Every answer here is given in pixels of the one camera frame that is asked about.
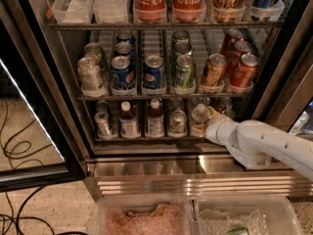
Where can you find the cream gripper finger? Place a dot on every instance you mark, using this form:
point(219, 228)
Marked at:
point(211, 112)
point(197, 130)

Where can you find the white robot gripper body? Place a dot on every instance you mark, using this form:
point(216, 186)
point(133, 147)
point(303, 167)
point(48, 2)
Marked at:
point(217, 127)

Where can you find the clear water bottle front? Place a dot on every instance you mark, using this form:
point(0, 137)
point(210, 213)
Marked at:
point(198, 115)

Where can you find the clear water bottle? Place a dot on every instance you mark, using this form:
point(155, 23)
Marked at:
point(198, 115)
point(200, 100)

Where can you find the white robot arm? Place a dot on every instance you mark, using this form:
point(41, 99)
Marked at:
point(253, 143)

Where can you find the clear water bottle rear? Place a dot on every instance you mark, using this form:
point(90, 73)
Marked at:
point(200, 100)

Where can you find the green white can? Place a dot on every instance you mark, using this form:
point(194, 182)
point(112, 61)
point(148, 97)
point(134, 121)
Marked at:
point(175, 104)
point(178, 124)

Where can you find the brown tea bottle right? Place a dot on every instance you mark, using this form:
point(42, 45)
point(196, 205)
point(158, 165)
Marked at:
point(155, 127)

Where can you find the brown tea bottle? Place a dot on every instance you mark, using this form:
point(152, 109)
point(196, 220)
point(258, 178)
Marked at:
point(128, 121)
point(155, 127)

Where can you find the brown tea bottle left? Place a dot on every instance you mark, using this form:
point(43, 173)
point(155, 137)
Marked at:
point(128, 121)

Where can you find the fridge door right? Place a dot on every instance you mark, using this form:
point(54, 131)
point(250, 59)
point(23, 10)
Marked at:
point(285, 86)

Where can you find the stainless steel fridge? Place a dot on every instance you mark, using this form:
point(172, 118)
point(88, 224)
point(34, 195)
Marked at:
point(188, 165)

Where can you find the red Coca-Cola bottle right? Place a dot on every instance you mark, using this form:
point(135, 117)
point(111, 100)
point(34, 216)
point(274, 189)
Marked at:
point(185, 10)

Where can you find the red coca-cola bottle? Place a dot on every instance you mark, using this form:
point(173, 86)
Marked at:
point(185, 10)
point(150, 11)

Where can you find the gold label bottle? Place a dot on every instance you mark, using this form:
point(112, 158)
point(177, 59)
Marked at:
point(227, 10)

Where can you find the red Coca-Cola bottle left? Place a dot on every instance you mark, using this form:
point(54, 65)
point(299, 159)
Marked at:
point(150, 11)

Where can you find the glass fridge door left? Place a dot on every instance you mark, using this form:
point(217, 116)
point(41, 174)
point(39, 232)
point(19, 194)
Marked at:
point(37, 149)

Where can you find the bronze can bottom rear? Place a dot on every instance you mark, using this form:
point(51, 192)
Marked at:
point(224, 103)

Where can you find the bronze can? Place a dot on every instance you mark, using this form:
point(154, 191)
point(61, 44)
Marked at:
point(224, 103)
point(229, 113)

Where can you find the bronze can bottom front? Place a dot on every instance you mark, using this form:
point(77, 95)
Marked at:
point(229, 113)

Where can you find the green white can bottom rear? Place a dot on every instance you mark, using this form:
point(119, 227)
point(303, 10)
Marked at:
point(175, 104)

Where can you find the gold can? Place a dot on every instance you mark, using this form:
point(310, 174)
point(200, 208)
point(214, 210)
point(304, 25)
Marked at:
point(213, 72)

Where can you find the green can front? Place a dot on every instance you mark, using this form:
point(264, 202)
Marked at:
point(183, 78)

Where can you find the red can front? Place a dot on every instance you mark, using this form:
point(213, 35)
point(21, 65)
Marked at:
point(244, 73)

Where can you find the red can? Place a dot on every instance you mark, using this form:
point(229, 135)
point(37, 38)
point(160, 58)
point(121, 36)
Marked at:
point(231, 36)
point(238, 49)
point(244, 73)

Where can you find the blue Pepsi can centre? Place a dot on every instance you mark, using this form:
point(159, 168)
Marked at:
point(154, 72)

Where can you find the blue pepsi can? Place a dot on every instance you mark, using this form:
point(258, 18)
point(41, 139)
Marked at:
point(125, 36)
point(124, 49)
point(122, 75)
point(154, 72)

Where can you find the red can middle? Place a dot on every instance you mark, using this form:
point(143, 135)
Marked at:
point(238, 49)

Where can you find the green can middle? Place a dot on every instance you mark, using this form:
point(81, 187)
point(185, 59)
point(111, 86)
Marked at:
point(182, 48)

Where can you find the red can rear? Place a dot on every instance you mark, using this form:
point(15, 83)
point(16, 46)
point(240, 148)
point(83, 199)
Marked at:
point(231, 36)

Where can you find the clear bin right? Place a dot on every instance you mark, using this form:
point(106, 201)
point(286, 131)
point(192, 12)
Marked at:
point(260, 214)

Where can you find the clear bin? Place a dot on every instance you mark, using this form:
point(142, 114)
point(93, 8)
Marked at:
point(260, 214)
point(144, 214)

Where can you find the clear bin left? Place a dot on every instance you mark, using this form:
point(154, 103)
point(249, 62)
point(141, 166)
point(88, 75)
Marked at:
point(144, 214)

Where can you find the blue Pepsi can front left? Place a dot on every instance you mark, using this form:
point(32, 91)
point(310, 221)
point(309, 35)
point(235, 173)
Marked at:
point(122, 75)

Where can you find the slim silver can front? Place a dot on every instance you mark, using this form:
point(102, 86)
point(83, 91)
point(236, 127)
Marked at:
point(104, 124)

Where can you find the slim silver can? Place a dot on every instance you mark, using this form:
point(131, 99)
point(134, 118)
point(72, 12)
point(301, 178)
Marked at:
point(102, 106)
point(104, 124)

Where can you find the slim silver can rear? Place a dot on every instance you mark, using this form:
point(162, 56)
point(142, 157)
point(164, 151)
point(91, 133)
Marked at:
point(102, 106)

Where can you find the green can in bin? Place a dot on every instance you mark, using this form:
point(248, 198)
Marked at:
point(238, 231)

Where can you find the blue Pepsi can middle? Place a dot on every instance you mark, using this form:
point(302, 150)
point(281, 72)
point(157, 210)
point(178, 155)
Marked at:
point(124, 49)

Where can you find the blue Pepsi can rear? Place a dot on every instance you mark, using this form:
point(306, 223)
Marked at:
point(125, 36)

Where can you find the silver can front left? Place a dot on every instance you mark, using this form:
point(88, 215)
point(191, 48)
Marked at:
point(92, 83)

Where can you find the silver can rear left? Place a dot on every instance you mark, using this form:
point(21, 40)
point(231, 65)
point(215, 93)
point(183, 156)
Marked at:
point(96, 50)

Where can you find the empty clear plastic tray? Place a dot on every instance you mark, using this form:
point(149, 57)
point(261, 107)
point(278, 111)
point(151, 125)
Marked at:
point(73, 11)

